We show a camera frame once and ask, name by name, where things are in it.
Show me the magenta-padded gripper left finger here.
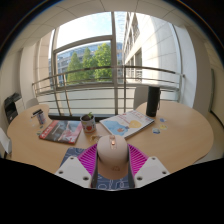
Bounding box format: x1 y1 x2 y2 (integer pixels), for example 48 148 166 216
54 143 100 189

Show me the light blue cover magazine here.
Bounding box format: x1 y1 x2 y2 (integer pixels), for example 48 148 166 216
99 109 156 140

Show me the black printer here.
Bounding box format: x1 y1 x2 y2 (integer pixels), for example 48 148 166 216
3 92 24 125

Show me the beige computer mouse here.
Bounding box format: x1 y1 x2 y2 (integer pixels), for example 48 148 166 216
96 134 130 181

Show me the small potted plant in can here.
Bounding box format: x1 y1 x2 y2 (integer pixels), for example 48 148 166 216
80 111 97 134

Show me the pale sticker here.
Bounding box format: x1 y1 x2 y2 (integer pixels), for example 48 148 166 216
89 134 103 143

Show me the blue patterned mouse pad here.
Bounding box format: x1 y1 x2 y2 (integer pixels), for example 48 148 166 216
59 147 132 192

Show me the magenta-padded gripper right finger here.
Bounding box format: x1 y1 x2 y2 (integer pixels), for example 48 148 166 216
126 143 171 189

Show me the black cylindrical speaker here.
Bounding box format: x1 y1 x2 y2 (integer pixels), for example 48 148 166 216
145 85 162 118

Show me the metal balcony railing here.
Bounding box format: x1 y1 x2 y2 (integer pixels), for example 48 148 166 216
31 65 185 116

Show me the red cover magazine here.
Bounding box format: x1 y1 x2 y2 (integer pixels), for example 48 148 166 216
38 119 83 145

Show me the small cup with pens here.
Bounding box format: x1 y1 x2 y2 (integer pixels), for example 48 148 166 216
31 108 47 126

